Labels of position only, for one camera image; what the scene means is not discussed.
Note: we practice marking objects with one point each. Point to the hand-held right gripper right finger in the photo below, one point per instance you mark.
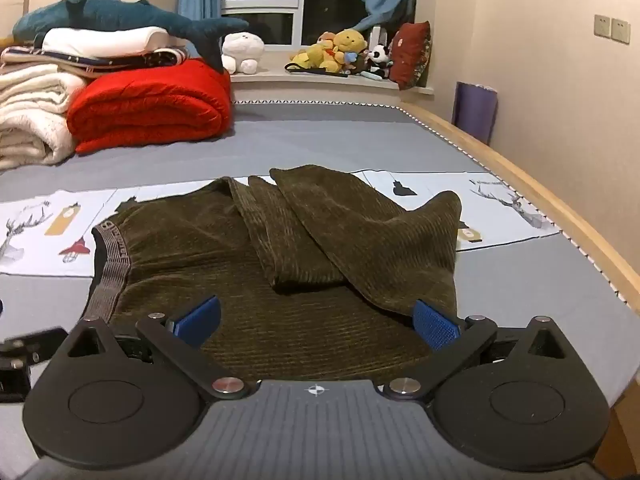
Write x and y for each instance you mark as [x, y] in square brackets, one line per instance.
[436, 327]

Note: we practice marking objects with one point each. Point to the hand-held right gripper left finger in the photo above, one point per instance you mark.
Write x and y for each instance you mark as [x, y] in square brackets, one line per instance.
[197, 317]

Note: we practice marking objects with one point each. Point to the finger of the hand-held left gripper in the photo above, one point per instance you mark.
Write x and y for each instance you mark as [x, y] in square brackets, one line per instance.
[37, 345]

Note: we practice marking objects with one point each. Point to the red quilt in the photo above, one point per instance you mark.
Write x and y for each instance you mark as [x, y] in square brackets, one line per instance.
[150, 105]

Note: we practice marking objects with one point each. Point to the purple mat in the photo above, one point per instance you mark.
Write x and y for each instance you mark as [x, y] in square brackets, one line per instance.
[475, 112]

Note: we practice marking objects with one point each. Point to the white fleece blanket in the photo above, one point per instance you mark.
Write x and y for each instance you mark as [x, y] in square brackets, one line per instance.
[30, 110]

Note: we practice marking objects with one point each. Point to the white window sill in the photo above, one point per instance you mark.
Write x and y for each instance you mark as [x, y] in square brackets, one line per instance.
[320, 87]

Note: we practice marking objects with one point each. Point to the navy star-print blanket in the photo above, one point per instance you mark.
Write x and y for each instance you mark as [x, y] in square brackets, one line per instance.
[125, 62]

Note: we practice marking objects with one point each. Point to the white plush toy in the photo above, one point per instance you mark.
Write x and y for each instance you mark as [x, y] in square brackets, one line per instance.
[242, 50]

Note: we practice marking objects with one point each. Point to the red cushion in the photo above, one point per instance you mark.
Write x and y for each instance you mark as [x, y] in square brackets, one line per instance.
[411, 55]

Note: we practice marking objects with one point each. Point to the panda plush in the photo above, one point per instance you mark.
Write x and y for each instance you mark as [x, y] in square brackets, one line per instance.
[380, 57]

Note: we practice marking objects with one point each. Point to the yellow dog plush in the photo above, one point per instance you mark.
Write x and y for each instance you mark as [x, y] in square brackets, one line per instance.
[315, 57]

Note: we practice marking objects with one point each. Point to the white pillow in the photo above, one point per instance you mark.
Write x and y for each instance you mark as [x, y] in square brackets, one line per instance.
[100, 40]

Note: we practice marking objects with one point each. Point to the yellow bear plush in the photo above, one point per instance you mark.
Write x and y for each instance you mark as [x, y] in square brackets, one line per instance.
[350, 42]

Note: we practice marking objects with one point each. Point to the orange plush toy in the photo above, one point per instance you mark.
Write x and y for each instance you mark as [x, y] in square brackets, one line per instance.
[326, 40]

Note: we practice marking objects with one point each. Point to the blue shark plush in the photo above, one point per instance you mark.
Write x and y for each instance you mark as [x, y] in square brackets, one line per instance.
[110, 15]

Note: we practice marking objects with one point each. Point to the window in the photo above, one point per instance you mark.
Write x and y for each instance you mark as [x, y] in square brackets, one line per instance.
[295, 5]

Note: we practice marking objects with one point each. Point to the wall socket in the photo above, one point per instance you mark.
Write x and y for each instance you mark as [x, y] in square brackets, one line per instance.
[602, 25]
[620, 30]

